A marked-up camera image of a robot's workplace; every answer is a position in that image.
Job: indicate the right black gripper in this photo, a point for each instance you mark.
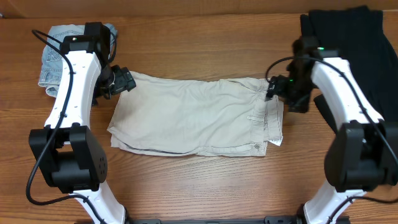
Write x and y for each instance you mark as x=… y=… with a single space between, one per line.
x=274 y=87

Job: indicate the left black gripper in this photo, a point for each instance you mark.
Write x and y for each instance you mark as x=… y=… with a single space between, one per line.
x=125 y=80

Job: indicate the beige khaki shorts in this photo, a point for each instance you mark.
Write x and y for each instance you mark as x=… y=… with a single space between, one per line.
x=229 y=117

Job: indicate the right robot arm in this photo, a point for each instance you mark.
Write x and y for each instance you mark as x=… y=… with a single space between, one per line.
x=363 y=154

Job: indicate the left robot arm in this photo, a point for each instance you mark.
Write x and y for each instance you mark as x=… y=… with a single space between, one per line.
x=70 y=162

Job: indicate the folded light blue denim shorts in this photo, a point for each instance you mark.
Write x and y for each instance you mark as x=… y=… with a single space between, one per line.
x=51 y=70

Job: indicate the black garment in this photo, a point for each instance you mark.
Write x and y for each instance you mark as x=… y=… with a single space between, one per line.
x=358 y=35

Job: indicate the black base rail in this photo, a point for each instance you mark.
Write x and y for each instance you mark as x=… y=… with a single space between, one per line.
x=211 y=221

